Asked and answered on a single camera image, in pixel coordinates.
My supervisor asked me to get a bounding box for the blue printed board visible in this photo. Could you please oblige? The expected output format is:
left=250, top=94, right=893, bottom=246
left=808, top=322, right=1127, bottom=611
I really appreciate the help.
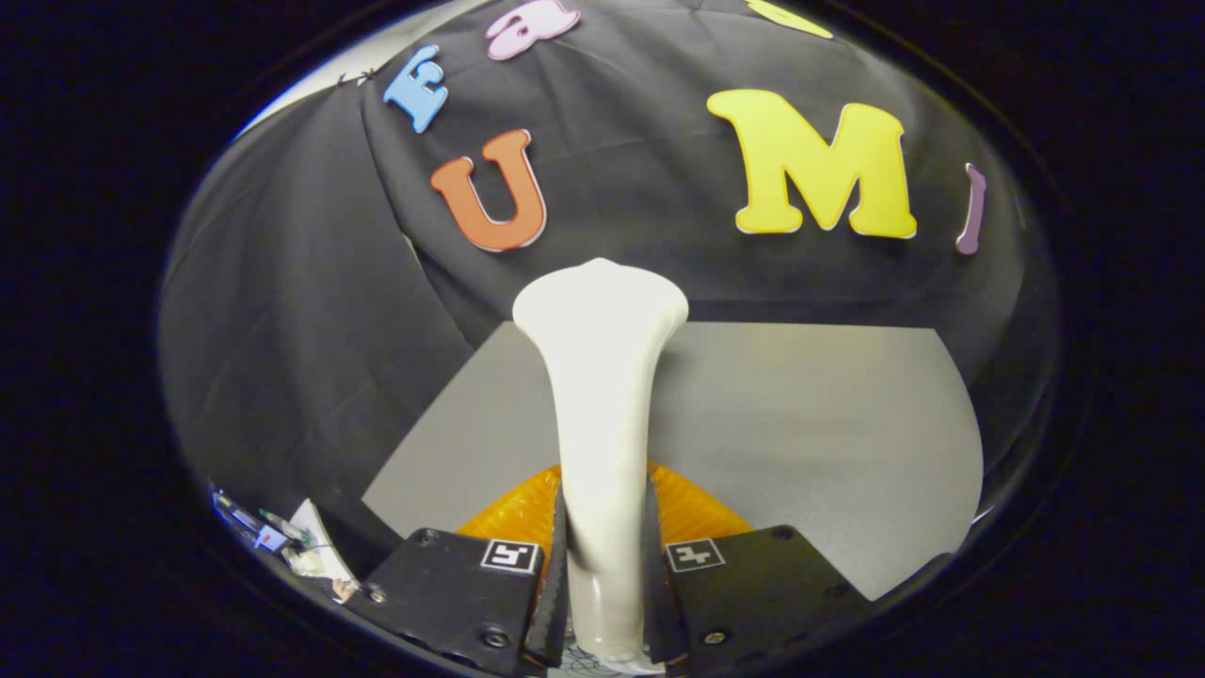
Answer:
left=211, top=485, right=295, bottom=555

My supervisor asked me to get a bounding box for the white garment steamer head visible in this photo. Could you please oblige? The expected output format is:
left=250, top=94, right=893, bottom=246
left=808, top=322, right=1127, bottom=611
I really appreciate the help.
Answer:
left=512, top=257, right=690, bottom=666

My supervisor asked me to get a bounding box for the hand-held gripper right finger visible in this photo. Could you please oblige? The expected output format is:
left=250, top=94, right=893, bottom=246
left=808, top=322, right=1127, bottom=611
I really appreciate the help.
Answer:
left=643, top=460, right=873, bottom=675

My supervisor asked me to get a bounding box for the black backdrop cloth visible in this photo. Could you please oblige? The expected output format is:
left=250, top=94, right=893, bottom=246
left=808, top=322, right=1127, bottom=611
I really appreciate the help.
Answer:
left=158, top=0, right=1051, bottom=585

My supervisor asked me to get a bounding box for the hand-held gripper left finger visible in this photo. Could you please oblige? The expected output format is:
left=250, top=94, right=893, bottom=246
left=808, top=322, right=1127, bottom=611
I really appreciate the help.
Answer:
left=344, top=461, right=571, bottom=678

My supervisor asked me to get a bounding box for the white paper sheet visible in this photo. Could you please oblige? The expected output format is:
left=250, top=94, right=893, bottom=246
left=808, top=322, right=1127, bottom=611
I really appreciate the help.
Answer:
left=285, top=498, right=361, bottom=604

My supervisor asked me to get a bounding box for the grey cabinet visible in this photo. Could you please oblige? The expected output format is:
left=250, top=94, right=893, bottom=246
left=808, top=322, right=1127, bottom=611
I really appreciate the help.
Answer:
left=361, top=320, right=986, bottom=604

